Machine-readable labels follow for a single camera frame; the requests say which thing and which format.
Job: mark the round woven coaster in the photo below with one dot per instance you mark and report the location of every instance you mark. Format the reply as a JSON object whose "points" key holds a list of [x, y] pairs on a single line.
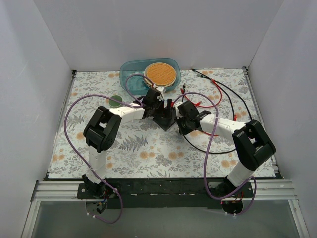
{"points": [[159, 74]]}

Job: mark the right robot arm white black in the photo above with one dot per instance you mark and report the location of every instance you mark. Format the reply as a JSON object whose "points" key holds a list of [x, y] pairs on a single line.
{"points": [[252, 144]]}

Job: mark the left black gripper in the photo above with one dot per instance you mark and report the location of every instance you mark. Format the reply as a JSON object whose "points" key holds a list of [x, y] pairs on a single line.
{"points": [[155, 106]]}

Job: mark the blue plastic container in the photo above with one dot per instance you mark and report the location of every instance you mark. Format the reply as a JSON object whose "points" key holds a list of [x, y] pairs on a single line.
{"points": [[136, 84]]}

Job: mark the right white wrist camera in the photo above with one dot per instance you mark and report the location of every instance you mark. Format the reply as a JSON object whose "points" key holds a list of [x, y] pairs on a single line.
{"points": [[177, 110]]}

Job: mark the floral table mat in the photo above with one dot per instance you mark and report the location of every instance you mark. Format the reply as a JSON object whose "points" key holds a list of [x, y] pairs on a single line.
{"points": [[142, 149]]}

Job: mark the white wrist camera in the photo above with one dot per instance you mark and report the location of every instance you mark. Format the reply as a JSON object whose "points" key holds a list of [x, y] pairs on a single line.
{"points": [[160, 91], [177, 110]]}

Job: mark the black network switch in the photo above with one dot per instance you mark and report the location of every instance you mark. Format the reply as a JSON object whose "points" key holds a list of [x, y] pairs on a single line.
{"points": [[163, 121]]}

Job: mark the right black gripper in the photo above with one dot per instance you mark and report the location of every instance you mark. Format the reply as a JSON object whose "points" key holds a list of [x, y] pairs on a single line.
{"points": [[180, 119]]}

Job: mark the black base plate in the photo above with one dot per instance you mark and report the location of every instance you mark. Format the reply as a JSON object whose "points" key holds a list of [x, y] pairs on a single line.
{"points": [[150, 193]]}

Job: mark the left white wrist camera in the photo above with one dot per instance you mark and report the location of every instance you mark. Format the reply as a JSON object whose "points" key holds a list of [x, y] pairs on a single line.
{"points": [[160, 91]]}

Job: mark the green cup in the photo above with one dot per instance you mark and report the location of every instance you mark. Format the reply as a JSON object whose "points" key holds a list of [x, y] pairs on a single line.
{"points": [[115, 101]]}

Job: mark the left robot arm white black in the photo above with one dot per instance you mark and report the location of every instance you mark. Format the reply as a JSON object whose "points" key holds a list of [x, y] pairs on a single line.
{"points": [[102, 129]]}

